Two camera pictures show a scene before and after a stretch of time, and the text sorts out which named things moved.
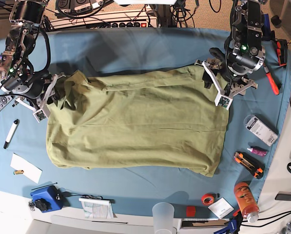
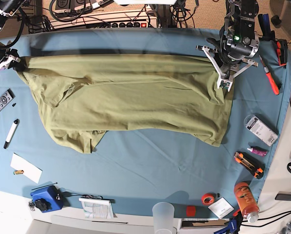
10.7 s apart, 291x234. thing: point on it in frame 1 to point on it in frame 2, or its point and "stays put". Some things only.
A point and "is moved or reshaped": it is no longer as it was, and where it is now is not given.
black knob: [43, 204] stays put
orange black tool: [282, 51] stays put
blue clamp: [232, 227] stays put
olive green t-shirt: [159, 119] is moved or reshaped
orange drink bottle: [246, 202] stays put
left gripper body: [36, 92] to [3, 58]
